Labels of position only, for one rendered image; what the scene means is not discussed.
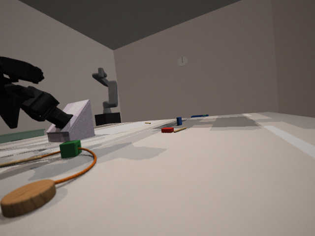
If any red rectangular block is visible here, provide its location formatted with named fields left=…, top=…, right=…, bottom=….
left=161, top=127, right=174, bottom=133

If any round wooden disc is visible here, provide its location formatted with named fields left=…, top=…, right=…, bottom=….
left=0, top=179, right=56, bottom=218

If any green block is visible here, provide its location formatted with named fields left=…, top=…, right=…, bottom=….
left=59, top=140, right=82, bottom=159

